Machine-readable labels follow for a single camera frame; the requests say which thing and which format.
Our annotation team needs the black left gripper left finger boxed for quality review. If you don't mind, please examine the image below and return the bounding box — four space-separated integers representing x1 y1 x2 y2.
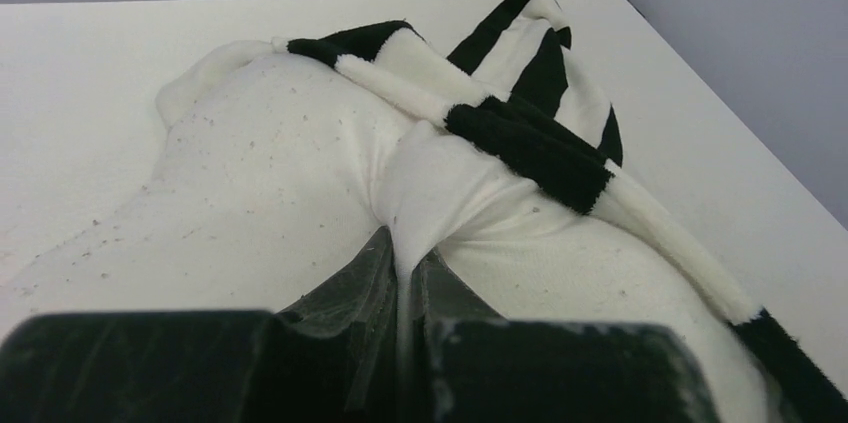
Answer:
1 228 397 422

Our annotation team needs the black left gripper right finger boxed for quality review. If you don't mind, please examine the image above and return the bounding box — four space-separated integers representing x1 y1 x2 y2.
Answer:
405 252 716 422

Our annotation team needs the white pillow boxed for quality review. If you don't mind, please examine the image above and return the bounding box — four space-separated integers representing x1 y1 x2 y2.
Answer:
1 32 780 422

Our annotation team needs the black white striped pillowcase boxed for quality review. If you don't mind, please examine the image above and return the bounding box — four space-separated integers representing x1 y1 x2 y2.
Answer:
274 0 847 422

